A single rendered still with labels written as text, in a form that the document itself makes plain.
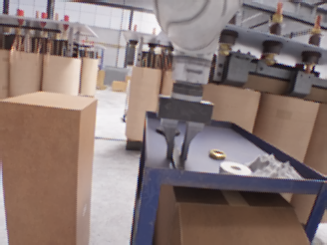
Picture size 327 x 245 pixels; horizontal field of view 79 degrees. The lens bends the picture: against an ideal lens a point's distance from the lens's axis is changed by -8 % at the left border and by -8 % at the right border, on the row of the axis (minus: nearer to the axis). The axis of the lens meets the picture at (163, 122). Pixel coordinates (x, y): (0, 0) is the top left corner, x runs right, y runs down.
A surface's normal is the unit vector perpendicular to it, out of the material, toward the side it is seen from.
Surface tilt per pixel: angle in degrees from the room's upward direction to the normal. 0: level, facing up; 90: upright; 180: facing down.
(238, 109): 90
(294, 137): 90
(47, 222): 90
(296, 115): 90
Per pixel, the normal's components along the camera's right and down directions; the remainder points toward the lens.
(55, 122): 0.13, 0.23
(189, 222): 0.17, -0.77
